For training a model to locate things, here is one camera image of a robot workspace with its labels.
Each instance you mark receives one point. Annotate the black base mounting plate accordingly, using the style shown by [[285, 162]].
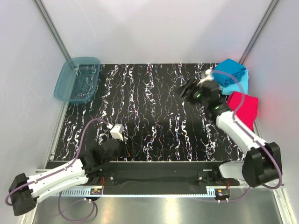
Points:
[[162, 175]]

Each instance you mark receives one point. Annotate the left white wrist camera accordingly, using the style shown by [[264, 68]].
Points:
[[116, 131]]

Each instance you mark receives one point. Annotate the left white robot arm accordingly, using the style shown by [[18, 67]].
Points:
[[25, 192]]

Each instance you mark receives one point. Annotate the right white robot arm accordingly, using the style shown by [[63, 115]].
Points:
[[262, 163]]

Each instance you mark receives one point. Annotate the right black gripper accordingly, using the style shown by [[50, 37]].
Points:
[[192, 86]]

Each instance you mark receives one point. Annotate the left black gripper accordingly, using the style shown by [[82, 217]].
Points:
[[125, 149]]

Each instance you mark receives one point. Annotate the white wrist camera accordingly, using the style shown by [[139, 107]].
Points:
[[116, 131], [207, 75]]

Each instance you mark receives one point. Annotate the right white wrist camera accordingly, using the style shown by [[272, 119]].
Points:
[[207, 75]]

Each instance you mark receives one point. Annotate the red folded shirt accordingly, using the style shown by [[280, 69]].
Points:
[[247, 113]]

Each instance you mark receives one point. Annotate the light blue folded shirt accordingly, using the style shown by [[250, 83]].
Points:
[[242, 86]]

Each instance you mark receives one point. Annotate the white slotted cable duct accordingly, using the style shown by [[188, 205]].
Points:
[[110, 192]]

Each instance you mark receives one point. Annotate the blue t shirt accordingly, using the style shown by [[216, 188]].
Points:
[[228, 72]]

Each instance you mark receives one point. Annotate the teal plastic bin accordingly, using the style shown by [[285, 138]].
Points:
[[77, 81]]

